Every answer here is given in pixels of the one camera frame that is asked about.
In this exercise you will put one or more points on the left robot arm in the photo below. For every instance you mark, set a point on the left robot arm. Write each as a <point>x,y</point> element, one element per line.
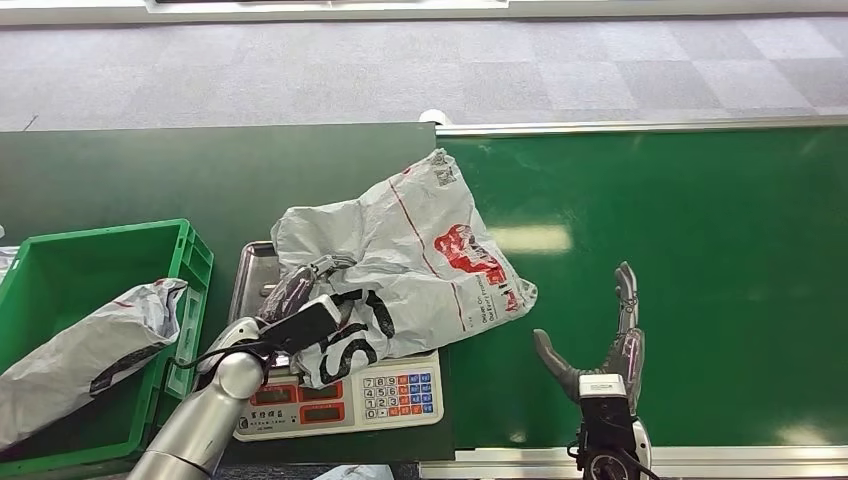
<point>205,417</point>

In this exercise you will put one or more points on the pale item beside basket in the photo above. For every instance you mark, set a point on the pale item beside basket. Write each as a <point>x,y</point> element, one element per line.
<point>8,262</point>

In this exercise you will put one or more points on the white conveyor end roller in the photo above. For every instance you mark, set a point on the white conveyor end roller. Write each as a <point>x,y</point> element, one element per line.
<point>436,117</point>

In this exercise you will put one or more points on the grey courier bag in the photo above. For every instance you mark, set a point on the grey courier bag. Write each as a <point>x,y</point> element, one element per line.
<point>79,358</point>
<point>411,218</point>

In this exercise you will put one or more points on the pale crumpled plastic item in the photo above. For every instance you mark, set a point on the pale crumpled plastic item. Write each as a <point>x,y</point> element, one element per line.
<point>354,474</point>

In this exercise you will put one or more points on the green conveyor belt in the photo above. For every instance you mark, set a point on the green conveyor belt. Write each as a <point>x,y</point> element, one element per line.
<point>696,232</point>

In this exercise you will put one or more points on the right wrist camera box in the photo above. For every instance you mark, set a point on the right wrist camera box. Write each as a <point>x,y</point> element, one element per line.
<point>606,411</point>

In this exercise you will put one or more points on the white low ledge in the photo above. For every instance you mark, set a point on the white low ledge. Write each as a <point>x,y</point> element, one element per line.
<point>596,8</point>

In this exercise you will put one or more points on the green plastic basket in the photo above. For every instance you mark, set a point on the green plastic basket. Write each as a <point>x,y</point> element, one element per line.
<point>86,258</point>

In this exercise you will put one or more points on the grey courier bag, long narrow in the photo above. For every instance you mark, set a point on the grey courier bag, long narrow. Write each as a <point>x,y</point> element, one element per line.
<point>79,358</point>

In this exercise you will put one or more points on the white electronic scale, steel pan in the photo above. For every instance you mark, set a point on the white electronic scale, steel pan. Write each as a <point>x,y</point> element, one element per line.
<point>397,397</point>

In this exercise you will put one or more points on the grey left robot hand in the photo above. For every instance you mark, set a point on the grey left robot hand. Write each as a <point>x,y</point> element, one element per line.
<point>291,291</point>

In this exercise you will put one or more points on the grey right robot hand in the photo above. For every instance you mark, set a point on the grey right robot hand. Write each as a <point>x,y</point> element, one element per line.
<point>629,358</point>

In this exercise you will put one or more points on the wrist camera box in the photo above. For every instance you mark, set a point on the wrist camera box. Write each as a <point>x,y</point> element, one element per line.
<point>301,328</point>
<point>606,411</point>

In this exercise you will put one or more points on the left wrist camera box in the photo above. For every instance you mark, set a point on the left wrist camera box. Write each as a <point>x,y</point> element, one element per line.
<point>301,328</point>

